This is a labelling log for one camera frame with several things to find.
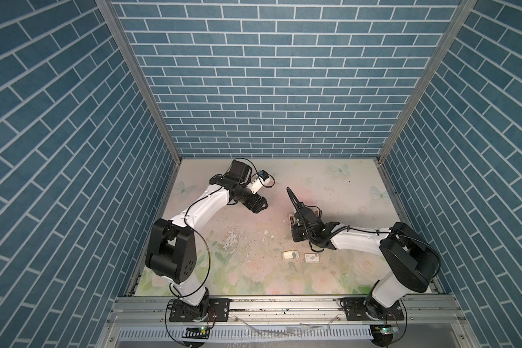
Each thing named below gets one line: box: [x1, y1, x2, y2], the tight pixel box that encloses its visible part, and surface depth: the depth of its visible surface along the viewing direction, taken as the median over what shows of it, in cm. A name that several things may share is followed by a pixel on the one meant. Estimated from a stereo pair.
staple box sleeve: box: [304, 253, 320, 264], surface depth 86 cm
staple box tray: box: [282, 250, 300, 259], surface depth 88 cm
